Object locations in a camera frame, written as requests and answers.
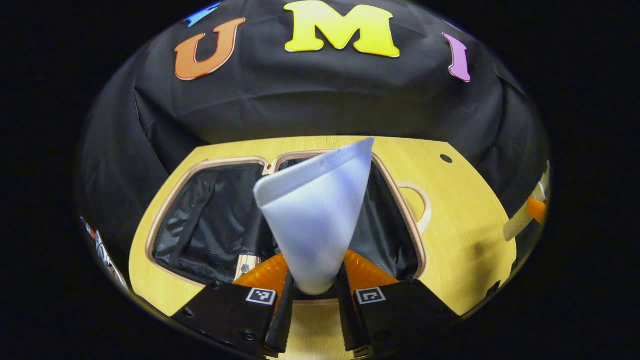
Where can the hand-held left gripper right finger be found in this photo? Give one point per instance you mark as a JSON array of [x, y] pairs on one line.
[[346, 315]]

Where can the colourful printed panel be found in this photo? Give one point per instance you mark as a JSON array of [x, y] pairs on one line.
[[102, 250]]

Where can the white pump bottle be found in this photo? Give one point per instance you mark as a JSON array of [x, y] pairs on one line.
[[515, 225]]

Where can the pink hard-shell suitcase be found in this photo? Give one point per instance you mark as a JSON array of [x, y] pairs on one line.
[[210, 220]]

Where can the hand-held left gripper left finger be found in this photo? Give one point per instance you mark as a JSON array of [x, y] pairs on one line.
[[284, 315]]

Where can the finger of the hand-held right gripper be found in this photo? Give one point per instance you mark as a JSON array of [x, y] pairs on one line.
[[537, 210]]

